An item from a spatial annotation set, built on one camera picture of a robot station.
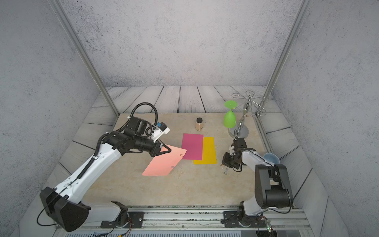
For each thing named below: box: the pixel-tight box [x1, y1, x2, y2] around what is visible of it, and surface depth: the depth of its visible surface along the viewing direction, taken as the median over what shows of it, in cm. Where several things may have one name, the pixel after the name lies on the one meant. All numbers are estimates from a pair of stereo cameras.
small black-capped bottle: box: [195, 117, 204, 132], surface depth 107 cm
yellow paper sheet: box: [193, 136, 218, 165], surface depth 101 cm
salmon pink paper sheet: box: [141, 144, 188, 177], surface depth 71 cm
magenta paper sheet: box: [181, 133, 204, 161], surface depth 107 cm
